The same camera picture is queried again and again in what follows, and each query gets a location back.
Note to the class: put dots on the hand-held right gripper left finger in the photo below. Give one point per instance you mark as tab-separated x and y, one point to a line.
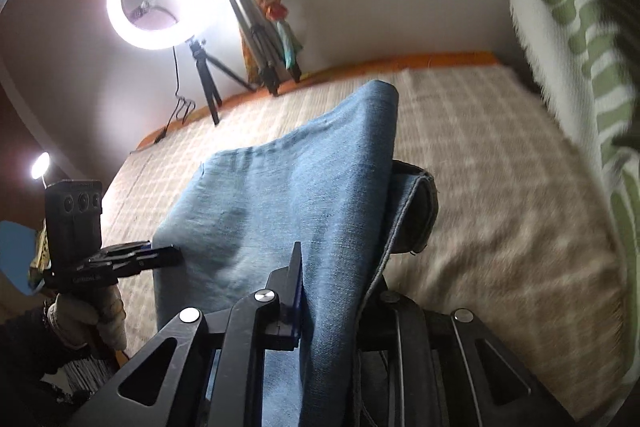
289	279

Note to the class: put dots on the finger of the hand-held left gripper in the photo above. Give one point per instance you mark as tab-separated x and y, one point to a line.
160	255

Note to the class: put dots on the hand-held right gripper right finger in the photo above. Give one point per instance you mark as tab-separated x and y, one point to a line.
405	332

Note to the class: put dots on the blue denim pants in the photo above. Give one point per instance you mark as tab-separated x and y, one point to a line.
300	187

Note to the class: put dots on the person's left forearm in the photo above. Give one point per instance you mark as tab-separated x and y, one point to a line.
25	347

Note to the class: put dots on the person's left hand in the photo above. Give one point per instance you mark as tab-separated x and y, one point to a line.
75	312

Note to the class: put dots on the yellow patterned cloth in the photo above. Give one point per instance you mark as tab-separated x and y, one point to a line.
40	267

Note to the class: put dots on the small round lamp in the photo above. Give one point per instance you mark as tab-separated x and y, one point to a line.
40	166

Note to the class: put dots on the blue round object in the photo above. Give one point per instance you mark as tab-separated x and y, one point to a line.
15	252

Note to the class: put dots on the striped grey clothing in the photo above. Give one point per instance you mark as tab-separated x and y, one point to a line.
85	374

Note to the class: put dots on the beige checked bed blanket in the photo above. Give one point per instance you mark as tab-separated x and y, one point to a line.
500	207

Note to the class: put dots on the colourful hanging cloth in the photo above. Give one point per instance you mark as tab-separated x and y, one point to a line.
272	2

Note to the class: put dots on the green white patterned curtain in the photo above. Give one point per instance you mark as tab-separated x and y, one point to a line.
565	32

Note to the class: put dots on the silver camera tripod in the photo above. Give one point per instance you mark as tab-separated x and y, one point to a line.
250	22

